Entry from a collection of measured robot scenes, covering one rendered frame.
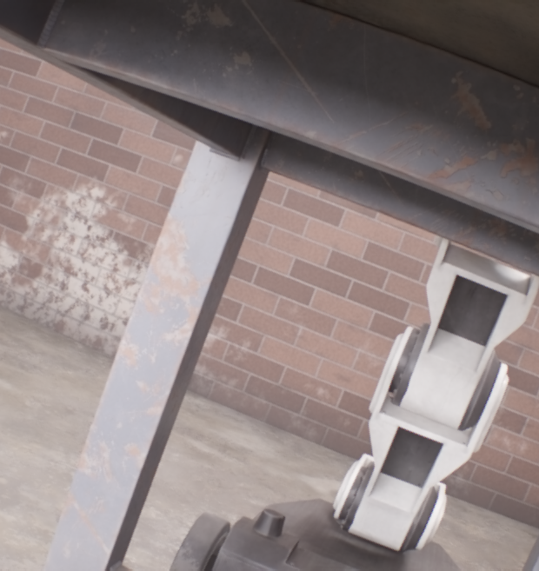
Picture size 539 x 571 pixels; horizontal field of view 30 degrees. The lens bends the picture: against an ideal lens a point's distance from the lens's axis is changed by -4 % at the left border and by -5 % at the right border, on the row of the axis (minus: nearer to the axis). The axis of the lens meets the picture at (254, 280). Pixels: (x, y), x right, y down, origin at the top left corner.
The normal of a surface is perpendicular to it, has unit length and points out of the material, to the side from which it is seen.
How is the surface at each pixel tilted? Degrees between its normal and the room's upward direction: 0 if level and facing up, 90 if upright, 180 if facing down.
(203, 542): 43
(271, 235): 90
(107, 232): 90
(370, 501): 136
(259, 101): 90
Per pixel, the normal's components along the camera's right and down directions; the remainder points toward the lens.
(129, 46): -0.21, -0.01
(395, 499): 0.10, -0.66
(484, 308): -0.40, 0.65
